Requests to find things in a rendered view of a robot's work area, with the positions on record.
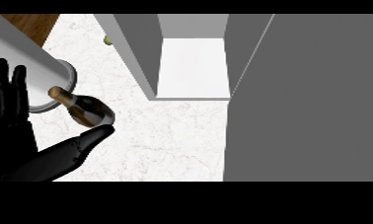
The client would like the dark wine bottle, gold neck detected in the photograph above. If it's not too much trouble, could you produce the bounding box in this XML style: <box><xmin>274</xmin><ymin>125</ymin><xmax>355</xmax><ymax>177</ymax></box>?
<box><xmin>47</xmin><ymin>85</ymin><xmax>116</xmax><ymax>129</ymax></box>

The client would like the pale grey appliance block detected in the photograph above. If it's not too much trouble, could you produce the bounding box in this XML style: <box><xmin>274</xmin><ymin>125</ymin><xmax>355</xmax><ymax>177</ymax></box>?
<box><xmin>0</xmin><ymin>15</ymin><xmax>69</xmax><ymax>109</ymax></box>

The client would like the dark grey cabinet door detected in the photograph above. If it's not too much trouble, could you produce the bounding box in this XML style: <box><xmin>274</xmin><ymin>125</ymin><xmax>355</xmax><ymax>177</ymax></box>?
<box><xmin>221</xmin><ymin>14</ymin><xmax>373</xmax><ymax>183</ymax></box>

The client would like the grey open cabinet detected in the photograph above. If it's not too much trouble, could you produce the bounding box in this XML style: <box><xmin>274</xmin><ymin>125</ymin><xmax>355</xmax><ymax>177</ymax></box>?
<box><xmin>93</xmin><ymin>14</ymin><xmax>277</xmax><ymax>102</ymax></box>

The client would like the grey-rimmed round plate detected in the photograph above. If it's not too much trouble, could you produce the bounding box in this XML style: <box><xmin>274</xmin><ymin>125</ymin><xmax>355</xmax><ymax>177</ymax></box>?
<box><xmin>28</xmin><ymin>58</ymin><xmax>78</xmax><ymax>114</ymax></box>

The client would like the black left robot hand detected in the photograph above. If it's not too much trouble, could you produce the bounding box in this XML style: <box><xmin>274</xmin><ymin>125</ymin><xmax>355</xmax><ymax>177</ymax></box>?
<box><xmin>0</xmin><ymin>57</ymin><xmax>116</xmax><ymax>183</ymax></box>

